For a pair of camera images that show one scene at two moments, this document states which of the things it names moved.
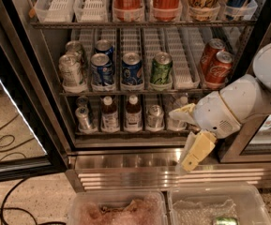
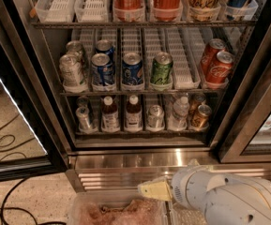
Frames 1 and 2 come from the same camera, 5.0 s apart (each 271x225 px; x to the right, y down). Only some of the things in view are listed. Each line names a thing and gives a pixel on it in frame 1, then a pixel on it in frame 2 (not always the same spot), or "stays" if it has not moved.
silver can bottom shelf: x=155 y=122 stays
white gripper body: x=212 y=113 → x=193 y=185
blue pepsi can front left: x=101 y=69 stays
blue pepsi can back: x=106 y=47 stays
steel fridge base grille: x=161 y=177 stays
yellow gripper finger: x=185 y=112 → x=158 y=188
